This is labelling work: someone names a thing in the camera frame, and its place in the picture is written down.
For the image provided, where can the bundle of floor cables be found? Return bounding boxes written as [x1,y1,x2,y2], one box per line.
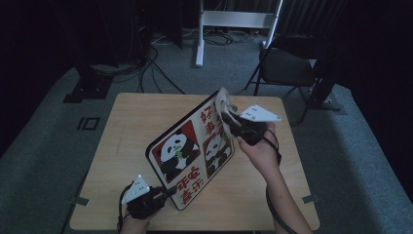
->
[203,28,259,47]

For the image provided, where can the dark curtain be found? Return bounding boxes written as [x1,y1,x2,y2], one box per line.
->
[280,0,347,40]

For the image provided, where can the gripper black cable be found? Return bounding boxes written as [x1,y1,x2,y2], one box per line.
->
[262,128,298,234]
[116,181,134,233]

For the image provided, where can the black stand with base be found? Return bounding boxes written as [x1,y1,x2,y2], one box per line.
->
[62,48,115,104]

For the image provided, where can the grey cloth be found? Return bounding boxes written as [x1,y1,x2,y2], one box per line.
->
[214,86,241,140]

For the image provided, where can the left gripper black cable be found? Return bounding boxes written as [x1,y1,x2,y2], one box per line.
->
[116,181,134,233]

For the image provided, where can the black floor cables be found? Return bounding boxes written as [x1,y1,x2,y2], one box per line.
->
[137,42,187,96]

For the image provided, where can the black folding chair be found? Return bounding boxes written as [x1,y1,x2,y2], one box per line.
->
[244,35,319,127]

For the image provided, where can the grey tape piece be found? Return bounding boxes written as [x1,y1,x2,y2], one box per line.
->
[301,193,320,205]
[68,196,91,207]

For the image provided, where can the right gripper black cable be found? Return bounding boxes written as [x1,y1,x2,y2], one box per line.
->
[262,128,298,234]

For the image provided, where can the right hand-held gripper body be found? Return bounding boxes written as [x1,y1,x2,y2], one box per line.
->
[228,103,282,146]

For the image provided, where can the panda picture board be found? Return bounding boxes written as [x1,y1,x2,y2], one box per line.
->
[145,90,236,212]

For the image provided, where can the white metal stand frame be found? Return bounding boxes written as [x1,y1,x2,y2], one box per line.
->
[195,0,284,68]

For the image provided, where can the black metal stand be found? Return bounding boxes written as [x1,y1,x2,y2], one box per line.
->
[305,48,343,113]

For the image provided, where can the person's left hand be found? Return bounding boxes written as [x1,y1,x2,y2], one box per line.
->
[120,209,162,234]

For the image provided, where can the person's right hand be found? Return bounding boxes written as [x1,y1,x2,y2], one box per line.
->
[236,122,282,178]

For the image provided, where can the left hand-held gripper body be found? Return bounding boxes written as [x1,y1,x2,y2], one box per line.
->
[121,174,168,219]

